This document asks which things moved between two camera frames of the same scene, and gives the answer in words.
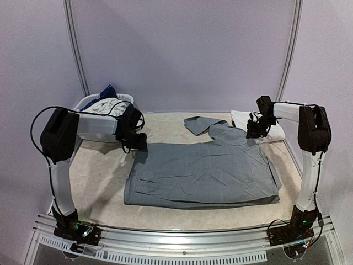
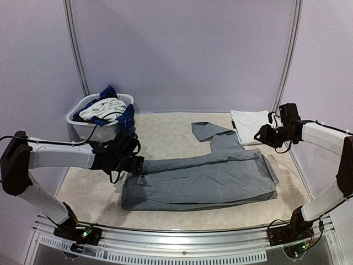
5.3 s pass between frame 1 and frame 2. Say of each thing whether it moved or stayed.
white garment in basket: stayed
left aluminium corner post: stayed
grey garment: moved
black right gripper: moved
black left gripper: moved
